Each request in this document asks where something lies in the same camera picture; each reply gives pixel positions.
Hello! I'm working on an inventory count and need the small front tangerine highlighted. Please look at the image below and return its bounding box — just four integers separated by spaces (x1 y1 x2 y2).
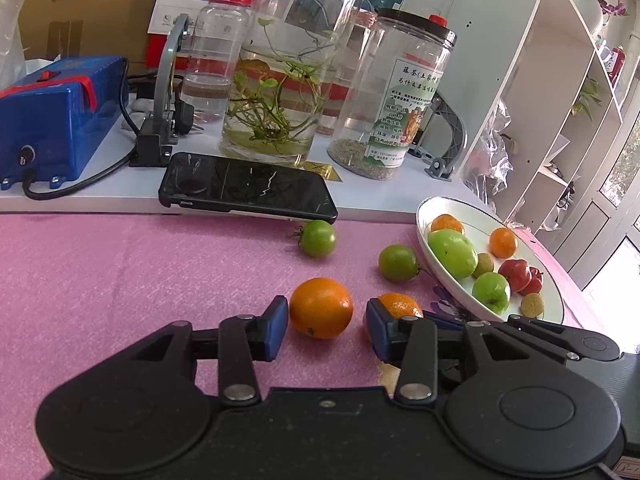
378 292 423 318

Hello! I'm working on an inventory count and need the small tangerine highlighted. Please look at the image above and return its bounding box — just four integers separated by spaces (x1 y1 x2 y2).
488 226 518 259
378 292 423 318
430 214 465 235

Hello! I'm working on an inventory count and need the large green fruit back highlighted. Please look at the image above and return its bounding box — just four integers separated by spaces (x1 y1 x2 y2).
472 272 511 314

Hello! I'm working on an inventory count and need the large green fruit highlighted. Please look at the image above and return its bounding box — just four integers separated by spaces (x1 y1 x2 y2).
472 272 511 314
427 229 478 281

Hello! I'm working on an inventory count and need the brown longan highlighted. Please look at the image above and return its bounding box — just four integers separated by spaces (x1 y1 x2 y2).
472 252 495 278
520 292 544 318

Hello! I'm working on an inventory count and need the large orange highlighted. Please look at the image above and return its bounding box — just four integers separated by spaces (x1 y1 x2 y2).
288 278 354 339

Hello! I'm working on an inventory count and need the red apple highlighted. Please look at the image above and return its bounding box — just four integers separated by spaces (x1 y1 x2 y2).
520 266 544 296
498 259 532 292

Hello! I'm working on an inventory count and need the small back tangerine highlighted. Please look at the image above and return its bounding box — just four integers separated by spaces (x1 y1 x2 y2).
430 214 465 235

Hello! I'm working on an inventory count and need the green tomato right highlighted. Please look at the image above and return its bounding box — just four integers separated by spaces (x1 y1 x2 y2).
378 245 421 283

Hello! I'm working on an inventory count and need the white ceramic plate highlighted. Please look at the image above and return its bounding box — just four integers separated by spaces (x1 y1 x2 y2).
416 197 565 324

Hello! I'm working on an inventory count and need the green tomato with stem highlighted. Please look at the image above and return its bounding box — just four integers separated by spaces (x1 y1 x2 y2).
292 220 337 258

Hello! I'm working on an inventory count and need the white raised board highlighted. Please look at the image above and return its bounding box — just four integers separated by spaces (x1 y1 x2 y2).
1 122 490 223

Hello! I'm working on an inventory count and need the clear plastic bag right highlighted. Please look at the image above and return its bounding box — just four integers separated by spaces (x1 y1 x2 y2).
462 99 513 211

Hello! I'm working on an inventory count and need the black smartphone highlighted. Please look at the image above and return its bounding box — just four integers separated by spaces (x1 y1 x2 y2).
158 152 338 224

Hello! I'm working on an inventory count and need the pink floral tablecloth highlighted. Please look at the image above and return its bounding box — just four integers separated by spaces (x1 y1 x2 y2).
0 211 584 480

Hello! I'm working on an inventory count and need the small gold card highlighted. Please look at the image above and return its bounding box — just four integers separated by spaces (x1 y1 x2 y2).
303 160 342 182

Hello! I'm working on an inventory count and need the white shelf unit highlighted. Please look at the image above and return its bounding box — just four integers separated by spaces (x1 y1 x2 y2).
439 0 622 232

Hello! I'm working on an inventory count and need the clear jar with label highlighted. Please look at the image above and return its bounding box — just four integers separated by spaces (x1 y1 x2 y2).
328 9 457 180

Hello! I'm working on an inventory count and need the potted green plant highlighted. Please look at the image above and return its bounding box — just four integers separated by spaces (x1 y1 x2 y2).
570 77 602 122

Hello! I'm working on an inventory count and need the blue power box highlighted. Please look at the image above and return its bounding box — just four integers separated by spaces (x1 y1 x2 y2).
1 56 128 191

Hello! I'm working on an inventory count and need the small bottle red cap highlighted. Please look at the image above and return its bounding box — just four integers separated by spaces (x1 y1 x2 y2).
181 0 253 125

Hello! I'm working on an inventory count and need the glass vase with plant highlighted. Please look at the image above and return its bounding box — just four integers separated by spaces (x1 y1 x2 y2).
219 0 358 167

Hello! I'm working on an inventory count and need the white plastic bag left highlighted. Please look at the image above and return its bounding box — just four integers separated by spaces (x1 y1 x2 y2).
0 0 51 90

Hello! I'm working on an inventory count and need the cardboard box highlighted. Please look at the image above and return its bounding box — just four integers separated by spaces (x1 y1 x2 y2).
18 0 155 73

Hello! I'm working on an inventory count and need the right grey metal bracket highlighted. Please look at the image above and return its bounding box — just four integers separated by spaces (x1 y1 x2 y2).
408 91 468 181

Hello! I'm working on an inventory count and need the grey metal bracket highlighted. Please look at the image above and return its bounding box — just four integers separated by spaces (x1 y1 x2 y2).
129 13 189 167
408 91 468 181

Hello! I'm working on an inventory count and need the left grey metal bracket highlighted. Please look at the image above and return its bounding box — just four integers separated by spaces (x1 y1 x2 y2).
129 13 189 167

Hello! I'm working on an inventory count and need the black power cable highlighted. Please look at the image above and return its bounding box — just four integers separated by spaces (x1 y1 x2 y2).
20 71 166 202

